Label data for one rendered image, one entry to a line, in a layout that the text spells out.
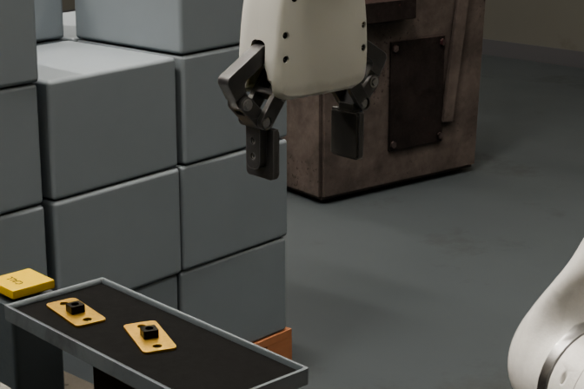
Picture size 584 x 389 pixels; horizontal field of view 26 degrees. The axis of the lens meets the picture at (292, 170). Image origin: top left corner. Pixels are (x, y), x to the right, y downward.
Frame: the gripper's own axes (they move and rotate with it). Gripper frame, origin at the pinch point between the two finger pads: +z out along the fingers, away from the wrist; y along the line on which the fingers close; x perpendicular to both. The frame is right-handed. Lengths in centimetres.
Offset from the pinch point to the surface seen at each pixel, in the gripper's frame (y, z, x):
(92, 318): -7, 29, -43
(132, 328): -8.6, 28.5, -37.1
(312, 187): -321, 136, -337
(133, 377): -1.6, 28.9, -27.1
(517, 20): -691, 112, -507
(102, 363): -1.5, 29.2, -32.6
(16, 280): -7, 29, -60
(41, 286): -9, 29, -57
